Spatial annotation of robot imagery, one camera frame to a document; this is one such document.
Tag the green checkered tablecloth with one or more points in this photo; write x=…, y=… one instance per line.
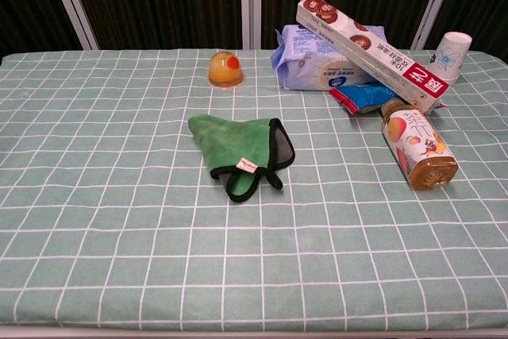
x=119, y=236

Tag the blue red snack packet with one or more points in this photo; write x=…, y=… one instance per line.
x=365, y=95

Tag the orange fruit jelly cup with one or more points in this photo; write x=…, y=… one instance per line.
x=224, y=71

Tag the white paper cup blue flower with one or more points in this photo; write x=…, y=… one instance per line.
x=448, y=57

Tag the long white red box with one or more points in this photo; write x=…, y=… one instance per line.
x=357, y=43

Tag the blue white wet wipes pack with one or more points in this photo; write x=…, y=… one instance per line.
x=305, y=65

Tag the peach tea bottle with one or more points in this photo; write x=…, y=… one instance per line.
x=416, y=144

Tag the green microfiber cloth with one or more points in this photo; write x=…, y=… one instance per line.
x=226, y=144

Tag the white partition frame post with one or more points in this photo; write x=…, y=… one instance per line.
x=73, y=5
x=434, y=1
x=250, y=5

